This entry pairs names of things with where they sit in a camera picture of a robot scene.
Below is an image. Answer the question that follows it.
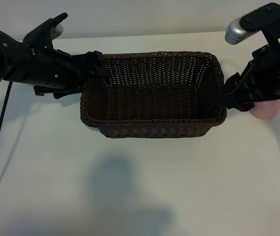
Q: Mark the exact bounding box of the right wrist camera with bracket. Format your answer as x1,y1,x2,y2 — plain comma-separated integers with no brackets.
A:
224,2,280,51

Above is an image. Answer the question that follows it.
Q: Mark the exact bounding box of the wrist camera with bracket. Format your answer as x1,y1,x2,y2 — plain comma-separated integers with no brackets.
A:
224,2,280,51
23,12,69,51

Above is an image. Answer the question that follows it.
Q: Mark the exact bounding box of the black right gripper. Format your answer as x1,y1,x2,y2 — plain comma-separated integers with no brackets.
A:
216,44,280,112

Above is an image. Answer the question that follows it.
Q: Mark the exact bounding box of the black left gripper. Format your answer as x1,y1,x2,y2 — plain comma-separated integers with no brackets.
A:
4,41,111,99

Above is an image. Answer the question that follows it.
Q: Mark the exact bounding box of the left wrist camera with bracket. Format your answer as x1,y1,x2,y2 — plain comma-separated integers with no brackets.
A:
23,12,69,51

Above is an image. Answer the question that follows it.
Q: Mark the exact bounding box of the dark brown woven basket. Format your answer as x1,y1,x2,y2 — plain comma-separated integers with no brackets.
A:
80,51,228,140

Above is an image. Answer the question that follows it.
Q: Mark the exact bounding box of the pink peach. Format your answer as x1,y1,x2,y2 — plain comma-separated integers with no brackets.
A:
249,99,280,120

